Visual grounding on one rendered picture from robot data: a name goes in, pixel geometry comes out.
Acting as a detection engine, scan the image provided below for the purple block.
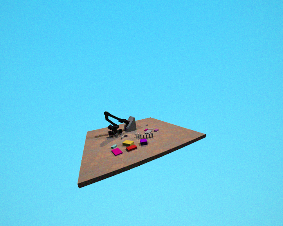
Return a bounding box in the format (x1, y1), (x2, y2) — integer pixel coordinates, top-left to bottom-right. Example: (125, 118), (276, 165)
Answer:
(140, 139), (148, 145)

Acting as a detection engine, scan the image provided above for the magenta rectangular block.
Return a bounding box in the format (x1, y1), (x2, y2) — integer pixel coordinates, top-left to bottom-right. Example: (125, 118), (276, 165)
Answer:
(111, 148), (123, 156)

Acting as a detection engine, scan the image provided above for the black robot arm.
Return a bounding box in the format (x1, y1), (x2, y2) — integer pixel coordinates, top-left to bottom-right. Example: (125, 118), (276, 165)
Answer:
(104, 111), (129, 131)

